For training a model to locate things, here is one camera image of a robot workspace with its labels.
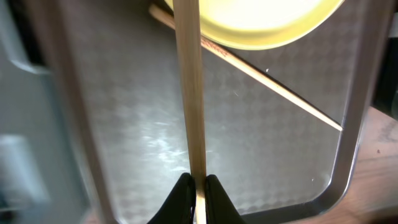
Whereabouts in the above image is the grey dishwasher rack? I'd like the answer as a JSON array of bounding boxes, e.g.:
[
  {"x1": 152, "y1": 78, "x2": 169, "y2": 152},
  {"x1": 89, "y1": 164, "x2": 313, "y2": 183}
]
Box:
[{"x1": 1, "y1": 0, "x2": 90, "y2": 223}]

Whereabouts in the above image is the brown serving tray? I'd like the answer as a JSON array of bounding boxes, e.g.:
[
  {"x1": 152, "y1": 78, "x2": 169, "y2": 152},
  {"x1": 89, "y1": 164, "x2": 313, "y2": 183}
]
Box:
[{"x1": 18, "y1": 0, "x2": 396, "y2": 224}]

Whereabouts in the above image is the wooden chopstick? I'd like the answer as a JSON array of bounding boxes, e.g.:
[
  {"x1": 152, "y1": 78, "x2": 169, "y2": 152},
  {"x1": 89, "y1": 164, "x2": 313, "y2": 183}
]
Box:
[
  {"x1": 173, "y1": 0, "x2": 207, "y2": 224},
  {"x1": 148, "y1": 3, "x2": 343, "y2": 132}
]

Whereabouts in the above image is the yellow plate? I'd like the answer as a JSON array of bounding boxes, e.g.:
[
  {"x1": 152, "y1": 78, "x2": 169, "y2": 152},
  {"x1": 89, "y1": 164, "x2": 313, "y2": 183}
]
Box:
[{"x1": 164, "y1": 0, "x2": 346, "y2": 51}]

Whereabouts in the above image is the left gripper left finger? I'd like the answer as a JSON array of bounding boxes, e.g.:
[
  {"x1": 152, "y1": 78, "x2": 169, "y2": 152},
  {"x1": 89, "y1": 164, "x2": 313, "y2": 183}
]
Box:
[{"x1": 148, "y1": 173, "x2": 196, "y2": 224}]

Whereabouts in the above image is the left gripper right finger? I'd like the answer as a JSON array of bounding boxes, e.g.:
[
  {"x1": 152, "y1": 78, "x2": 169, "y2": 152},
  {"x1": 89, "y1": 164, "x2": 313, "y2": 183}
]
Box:
[{"x1": 205, "y1": 174, "x2": 246, "y2": 224}]

